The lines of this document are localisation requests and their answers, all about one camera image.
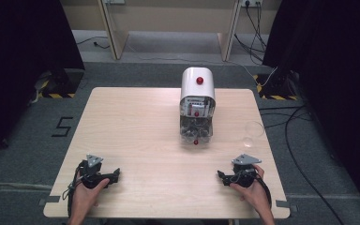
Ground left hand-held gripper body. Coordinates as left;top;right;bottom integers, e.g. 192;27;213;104
75;154;111;190

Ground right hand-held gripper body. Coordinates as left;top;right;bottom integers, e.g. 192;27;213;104
230;153;263;189

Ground person's right hand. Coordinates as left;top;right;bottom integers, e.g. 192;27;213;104
230;164;272;216

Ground person's left hand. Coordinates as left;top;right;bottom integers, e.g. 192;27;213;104
70;177;111;211

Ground clear glass cup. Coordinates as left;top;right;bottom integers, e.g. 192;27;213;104
242;120;266;148

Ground black tape strip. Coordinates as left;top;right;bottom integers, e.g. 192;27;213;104
275;200;298;214
37;195;62;207

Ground white cabinet with red knobs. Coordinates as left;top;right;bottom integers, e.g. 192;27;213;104
179;67;217;146

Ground stand base with hazard tape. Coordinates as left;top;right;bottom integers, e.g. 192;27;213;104
36;68;86;99
252;72;300;101

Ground black curtain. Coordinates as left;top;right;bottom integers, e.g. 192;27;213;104
0;0;86;167
262;0;360;219

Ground wooden stand leg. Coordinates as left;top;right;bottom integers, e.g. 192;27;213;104
217;0;243;63
97;0;130;61

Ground left hand-held gripper cable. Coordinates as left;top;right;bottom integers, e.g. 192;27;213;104
61;160;86;218

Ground hand-held gripper cable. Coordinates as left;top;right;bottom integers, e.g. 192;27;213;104
61;160;86;218
255;173;274;210

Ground right hand-held gripper cable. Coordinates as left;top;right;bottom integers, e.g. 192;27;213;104
255;173;274;210

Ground black floor cables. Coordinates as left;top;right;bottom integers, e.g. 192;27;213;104
258;104;347;225

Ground black floor cable with plug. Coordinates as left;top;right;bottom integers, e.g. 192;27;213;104
75;36;111;51

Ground black cables at wall socket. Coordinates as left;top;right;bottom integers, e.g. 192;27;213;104
233;2;269;64

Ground white wall socket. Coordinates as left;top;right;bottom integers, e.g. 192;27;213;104
241;0;264;8

